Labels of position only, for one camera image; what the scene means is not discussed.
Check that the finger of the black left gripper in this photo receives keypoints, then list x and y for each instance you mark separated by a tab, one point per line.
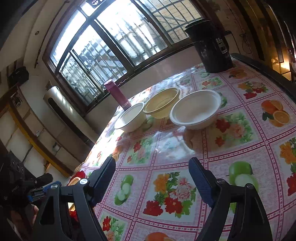
45	188

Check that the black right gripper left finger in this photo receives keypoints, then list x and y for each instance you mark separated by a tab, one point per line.
66	213

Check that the large white paper bowl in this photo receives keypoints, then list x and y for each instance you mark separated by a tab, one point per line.
196	110

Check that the person's left hand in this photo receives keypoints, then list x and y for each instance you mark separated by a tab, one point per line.
25	222

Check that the floral fruit tablecloth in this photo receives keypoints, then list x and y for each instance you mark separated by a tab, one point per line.
152	196

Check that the small white paper bowl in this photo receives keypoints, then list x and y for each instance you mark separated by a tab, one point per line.
131	119

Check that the white tower air conditioner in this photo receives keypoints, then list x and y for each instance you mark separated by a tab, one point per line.
69	116

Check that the maroon thermos bottle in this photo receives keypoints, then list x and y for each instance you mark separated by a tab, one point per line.
115	91

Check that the beige paper bowl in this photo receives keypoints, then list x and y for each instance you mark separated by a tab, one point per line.
160	105

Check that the window with metal grille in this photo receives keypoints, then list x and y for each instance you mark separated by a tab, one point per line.
96	41

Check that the black electric kettle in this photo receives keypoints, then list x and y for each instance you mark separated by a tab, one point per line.
211	45

